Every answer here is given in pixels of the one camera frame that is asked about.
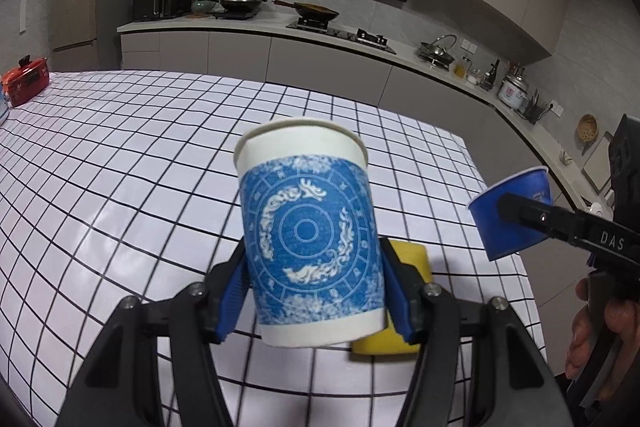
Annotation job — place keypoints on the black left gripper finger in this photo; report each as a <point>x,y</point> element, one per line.
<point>552,221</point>

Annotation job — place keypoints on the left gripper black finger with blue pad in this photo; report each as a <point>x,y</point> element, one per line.
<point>426,315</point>
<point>200,316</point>

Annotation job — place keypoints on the blue white patterned paper cup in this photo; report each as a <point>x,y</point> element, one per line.
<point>310,234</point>

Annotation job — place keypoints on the yellow sponge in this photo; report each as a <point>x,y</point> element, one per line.
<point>400,336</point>

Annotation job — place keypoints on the white rice cooker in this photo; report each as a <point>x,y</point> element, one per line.
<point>513,91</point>

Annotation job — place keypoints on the checkered white tablecloth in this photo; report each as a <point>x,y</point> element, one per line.
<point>122,183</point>

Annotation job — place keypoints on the black gas stove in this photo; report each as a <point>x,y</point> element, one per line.
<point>360,36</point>

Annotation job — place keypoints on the blue white tissue box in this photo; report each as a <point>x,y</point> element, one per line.
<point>4,108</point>

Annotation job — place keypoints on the red lidded pot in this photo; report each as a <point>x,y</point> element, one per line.
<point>25,81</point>

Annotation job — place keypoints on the black microwave oven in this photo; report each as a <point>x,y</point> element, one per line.
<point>143,10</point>

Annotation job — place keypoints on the green ceramic gourd vase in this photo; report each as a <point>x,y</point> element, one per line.
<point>202,6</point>

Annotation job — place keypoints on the cutting board leaning on wall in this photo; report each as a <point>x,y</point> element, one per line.
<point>597,168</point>

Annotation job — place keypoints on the woven basket on wall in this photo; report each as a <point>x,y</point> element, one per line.
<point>587,129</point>

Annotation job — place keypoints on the frying pan with handle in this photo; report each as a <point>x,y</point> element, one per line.
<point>309,11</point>

